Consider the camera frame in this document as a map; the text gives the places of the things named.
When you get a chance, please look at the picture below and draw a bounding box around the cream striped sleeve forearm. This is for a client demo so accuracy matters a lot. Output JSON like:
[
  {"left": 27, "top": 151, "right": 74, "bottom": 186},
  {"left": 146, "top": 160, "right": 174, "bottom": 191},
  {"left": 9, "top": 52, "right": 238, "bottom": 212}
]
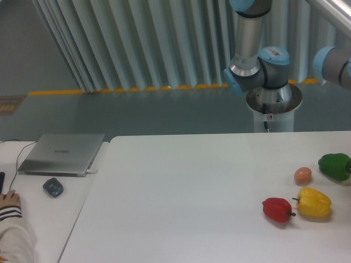
[{"left": 1, "top": 205, "right": 34, "bottom": 262}]

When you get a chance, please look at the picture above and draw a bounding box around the green bell pepper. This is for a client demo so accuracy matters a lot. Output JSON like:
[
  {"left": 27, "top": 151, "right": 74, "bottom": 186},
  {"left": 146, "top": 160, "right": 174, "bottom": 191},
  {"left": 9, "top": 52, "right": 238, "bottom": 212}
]
[{"left": 318, "top": 153, "right": 350, "bottom": 181}]

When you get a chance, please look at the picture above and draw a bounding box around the yellow bell pepper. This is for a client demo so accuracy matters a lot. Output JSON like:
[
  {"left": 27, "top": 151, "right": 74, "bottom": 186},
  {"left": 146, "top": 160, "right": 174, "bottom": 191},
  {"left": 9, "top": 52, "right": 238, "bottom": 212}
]
[{"left": 293, "top": 186, "right": 332, "bottom": 218}]

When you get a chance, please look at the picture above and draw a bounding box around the person's hand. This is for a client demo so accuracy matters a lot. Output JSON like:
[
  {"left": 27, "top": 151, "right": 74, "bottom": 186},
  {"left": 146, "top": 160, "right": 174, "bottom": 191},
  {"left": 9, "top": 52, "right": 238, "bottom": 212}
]
[{"left": 0, "top": 190, "right": 21, "bottom": 209}]

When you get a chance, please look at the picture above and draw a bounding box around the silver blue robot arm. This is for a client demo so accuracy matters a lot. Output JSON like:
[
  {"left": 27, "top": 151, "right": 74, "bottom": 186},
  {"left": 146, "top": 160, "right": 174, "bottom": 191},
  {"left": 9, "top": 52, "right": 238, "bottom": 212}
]
[{"left": 223, "top": 1, "right": 350, "bottom": 94}]

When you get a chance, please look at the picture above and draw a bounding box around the black phone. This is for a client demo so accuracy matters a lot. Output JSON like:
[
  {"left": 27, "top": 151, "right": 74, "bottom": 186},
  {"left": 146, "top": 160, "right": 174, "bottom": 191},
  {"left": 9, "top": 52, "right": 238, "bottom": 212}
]
[{"left": 0, "top": 171, "right": 5, "bottom": 193}]

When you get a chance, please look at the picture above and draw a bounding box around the red bell pepper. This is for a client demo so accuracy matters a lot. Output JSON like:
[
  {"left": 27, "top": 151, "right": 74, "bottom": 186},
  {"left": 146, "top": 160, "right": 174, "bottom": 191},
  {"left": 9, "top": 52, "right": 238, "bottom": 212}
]
[{"left": 262, "top": 197, "right": 296, "bottom": 222}]

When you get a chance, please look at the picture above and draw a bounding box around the silver laptop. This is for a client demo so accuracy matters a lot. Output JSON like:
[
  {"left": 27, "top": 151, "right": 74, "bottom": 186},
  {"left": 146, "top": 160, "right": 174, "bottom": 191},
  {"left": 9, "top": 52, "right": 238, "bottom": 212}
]
[{"left": 18, "top": 134, "right": 105, "bottom": 177}]

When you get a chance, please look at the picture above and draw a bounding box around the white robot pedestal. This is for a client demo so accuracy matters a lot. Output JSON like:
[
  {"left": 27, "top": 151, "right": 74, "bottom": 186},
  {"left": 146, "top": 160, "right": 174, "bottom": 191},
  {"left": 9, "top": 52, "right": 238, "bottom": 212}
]
[{"left": 246, "top": 83, "right": 302, "bottom": 133}]

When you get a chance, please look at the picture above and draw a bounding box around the black cable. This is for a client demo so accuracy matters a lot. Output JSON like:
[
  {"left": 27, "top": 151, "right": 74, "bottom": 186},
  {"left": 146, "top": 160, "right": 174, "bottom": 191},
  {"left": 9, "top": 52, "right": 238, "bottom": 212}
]
[{"left": 0, "top": 140, "right": 37, "bottom": 192}]

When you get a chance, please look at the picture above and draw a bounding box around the folded grey partition screen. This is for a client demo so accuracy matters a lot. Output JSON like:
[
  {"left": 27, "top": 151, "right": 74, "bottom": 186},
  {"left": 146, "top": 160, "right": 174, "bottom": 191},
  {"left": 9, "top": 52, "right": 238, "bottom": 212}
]
[{"left": 34, "top": 1, "right": 350, "bottom": 92}]

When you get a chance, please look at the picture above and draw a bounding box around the brown egg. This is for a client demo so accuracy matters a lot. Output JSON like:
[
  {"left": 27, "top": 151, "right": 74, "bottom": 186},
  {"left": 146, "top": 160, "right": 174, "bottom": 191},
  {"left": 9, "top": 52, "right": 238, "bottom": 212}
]
[{"left": 294, "top": 167, "right": 312, "bottom": 184}]

